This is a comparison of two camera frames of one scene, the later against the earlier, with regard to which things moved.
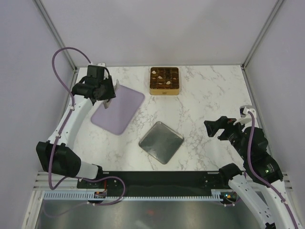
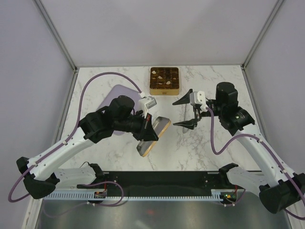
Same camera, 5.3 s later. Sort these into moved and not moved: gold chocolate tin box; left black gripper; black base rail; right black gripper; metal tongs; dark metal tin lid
Moved: dark metal tin lid; left black gripper; right black gripper; metal tongs
Not moved: gold chocolate tin box; black base rail
